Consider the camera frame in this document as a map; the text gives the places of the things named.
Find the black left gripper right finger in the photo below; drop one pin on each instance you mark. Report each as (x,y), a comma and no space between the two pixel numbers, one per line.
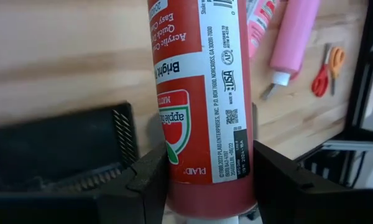
(283,193)

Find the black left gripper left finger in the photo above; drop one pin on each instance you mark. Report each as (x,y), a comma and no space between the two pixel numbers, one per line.
(143,193)

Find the red acrylic paint bottle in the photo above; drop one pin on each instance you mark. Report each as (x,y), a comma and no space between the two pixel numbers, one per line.
(205,93)

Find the plain pink paint bottle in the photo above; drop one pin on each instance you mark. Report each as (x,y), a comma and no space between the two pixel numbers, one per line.
(293,34)

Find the pink striped packet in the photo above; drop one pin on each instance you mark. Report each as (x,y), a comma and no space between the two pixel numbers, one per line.
(258,25)

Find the black slotted plastic basket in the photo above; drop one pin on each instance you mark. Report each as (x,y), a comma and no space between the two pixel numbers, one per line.
(49,146)

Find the black aluminium rig frame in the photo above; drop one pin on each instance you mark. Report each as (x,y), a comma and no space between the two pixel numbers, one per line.
(360,77)

